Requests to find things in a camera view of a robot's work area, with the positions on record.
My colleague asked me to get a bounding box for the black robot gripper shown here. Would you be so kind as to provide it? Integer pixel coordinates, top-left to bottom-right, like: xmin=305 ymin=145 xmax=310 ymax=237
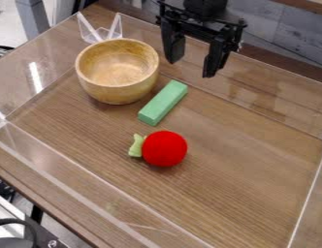
xmin=157 ymin=0 xmax=248 ymax=78

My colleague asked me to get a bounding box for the red plush fruit green leaf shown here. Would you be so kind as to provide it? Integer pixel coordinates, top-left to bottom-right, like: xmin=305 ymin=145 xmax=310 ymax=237
xmin=129 ymin=131 xmax=188 ymax=168

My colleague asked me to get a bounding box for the green rectangular block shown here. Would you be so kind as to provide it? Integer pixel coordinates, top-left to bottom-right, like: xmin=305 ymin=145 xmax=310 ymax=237
xmin=139 ymin=80 xmax=188 ymax=126

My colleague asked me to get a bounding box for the wooden bowl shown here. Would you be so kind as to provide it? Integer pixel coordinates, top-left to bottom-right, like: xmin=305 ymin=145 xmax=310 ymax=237
xmin=74 ymin=38 xmax=160 ymax=105

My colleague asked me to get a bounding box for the clear acrylic tray enclosure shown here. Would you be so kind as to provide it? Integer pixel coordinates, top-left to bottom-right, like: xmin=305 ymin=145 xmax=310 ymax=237
xmin=0 ymin=17 xmax=322 ymax=248

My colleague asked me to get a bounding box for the black bracket with bolt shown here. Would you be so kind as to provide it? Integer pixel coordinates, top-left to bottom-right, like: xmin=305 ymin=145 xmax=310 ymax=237
xmin=24 ymin=225 xmax=69 ymax=248

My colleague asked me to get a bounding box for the black cable bottom left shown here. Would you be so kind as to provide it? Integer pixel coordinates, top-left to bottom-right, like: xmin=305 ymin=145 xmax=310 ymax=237
xmin=0 ymin=217 xmax=42 ymax=248

